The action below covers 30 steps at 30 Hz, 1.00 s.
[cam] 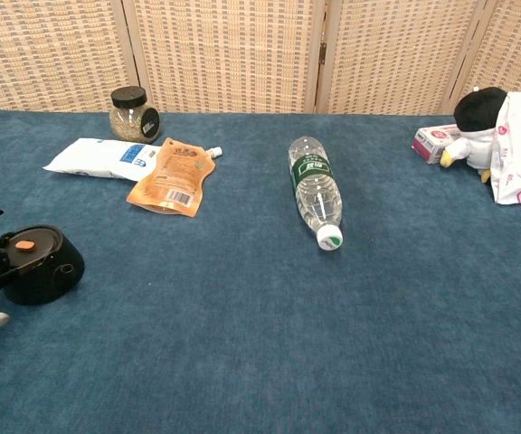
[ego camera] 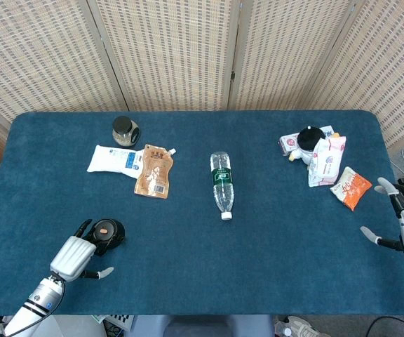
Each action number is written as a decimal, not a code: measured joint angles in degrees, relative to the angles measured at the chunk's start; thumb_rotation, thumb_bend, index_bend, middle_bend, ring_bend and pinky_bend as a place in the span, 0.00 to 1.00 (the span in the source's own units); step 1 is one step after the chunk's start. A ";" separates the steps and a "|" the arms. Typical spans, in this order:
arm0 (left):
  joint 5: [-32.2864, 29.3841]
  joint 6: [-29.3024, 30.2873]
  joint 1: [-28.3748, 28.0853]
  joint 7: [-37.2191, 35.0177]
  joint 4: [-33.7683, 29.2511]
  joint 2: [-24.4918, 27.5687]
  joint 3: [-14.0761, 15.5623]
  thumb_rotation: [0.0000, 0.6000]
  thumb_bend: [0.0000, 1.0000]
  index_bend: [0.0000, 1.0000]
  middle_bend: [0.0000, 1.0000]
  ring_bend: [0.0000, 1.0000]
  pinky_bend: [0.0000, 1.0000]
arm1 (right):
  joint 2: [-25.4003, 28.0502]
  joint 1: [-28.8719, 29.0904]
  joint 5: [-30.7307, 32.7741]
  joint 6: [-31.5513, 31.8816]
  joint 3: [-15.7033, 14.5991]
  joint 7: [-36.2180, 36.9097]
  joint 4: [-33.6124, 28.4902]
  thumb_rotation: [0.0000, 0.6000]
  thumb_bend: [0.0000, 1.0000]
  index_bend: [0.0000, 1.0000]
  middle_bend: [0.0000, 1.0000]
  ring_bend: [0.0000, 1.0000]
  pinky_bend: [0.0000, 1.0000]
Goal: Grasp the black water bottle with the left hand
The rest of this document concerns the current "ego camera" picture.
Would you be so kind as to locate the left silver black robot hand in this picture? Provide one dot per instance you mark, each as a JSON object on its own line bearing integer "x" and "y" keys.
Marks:
{"x": 72, "y": 258}

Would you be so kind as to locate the black round lid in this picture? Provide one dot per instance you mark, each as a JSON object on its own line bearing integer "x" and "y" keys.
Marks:
{"x": 109, "y": 233}

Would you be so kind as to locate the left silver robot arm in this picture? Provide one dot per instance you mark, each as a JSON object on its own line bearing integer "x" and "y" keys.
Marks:
{"x": 35, "y": 305}

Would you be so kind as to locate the orange snack packet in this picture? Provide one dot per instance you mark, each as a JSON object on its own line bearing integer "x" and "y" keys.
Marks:
{"x": 351, "y": 187}

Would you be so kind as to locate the white blue tissue pack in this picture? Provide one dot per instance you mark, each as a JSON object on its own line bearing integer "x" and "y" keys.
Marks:
{"x": 112, "y": 159}

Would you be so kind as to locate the brown spouted pouch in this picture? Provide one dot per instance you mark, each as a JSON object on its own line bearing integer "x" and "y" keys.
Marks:
{"x": 154, "y": 172}

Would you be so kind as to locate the white plastic bin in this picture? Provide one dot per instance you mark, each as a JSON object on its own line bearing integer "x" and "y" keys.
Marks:
{"x": 72, "y": 327}

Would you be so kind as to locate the black white checkered board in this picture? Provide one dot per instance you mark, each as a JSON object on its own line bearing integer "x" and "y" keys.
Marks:
{"x": 121, "y": 321}

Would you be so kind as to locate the white pink wet wipes pack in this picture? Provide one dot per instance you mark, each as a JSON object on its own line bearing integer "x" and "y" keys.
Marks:
{"x": 324, "y": 161}

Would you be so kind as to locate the blue felt table mat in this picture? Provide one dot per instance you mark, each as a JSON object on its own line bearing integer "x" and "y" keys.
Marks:
{"x": 202, "y": 263}

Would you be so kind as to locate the white packet with blue print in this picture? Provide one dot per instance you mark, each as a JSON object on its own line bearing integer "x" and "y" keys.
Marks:
{"x": 328, "y": 131}

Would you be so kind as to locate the glass jar with black lid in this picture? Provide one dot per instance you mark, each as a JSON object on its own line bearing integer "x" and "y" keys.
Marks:
{"x": 124, "y": 132}

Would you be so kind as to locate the black and white plush toy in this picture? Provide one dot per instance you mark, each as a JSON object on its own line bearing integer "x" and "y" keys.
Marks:
{"x": 307, "y": 140}

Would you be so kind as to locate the grey white sneaker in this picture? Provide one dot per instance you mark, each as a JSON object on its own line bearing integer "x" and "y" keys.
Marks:
{"x": 298, "y": 328}

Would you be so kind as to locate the pink white flat box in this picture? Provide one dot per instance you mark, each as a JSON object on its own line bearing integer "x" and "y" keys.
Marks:
{"x": 288, "y": 142}

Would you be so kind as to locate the blue grey chair seat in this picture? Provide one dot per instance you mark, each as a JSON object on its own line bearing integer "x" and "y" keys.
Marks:
{"x": 216, "y": 326}

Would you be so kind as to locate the clear plastic water bottle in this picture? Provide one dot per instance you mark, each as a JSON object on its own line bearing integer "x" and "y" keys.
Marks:
{"x": 222, "y": 179}

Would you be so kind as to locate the woven folding screen panel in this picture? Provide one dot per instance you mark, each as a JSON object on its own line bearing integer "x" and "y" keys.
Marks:
{"x": 30, "y": 52}
{"x": 384, "y": 63}
{"x": 286, "y": 52}
{"x": 167, "y": 52}

